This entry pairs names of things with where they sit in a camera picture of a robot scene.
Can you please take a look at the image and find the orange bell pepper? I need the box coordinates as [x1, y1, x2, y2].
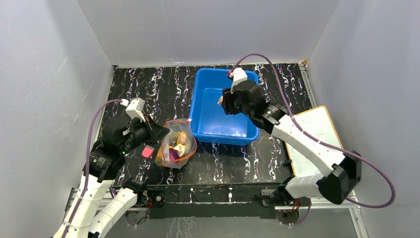
[155, 148, 165, 167]

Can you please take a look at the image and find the clear zip top bag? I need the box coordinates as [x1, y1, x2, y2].
[155, 119, 197, 169]

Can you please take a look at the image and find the white board wooden frame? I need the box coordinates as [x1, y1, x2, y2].
[284, 105, 344, 178]

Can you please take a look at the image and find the blue plastic bin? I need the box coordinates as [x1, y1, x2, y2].
[189, 67, 260, 146]

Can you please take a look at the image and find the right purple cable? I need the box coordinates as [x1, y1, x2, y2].
[227, 53, 396, 210]

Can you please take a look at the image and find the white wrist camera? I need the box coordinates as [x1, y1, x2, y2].
[120, 98, 146, 122]
[227, 67, 248, 94]

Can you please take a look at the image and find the purple onion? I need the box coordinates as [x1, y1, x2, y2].
[169, 148, 180, 162]

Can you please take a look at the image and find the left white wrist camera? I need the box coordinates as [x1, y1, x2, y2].
[120, 98, 146, 122]

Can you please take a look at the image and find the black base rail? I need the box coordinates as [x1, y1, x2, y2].
[114, 178, 313, 221]

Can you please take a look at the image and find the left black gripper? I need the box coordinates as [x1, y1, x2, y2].
[120, 114, 171, 153]

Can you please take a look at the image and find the white mushroom piece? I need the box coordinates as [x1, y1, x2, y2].
[173, 144, 189, 158]

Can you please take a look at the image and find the pink eraser block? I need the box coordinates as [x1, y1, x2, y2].
[141, 145, 155, 159]

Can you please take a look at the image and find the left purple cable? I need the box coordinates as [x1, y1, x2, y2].
[61, 99, 130, 238]

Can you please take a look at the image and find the purple cable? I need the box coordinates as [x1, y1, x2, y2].
[61, 99, 130, 238]
[227, 53, 396, 210]

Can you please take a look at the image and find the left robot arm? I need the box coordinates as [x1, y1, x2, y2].
[54, 116, 170, 238]

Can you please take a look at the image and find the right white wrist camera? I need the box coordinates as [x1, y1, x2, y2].
[227, 67, 248, 94]

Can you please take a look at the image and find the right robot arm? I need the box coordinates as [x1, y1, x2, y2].
[221, 80, 362, 205]

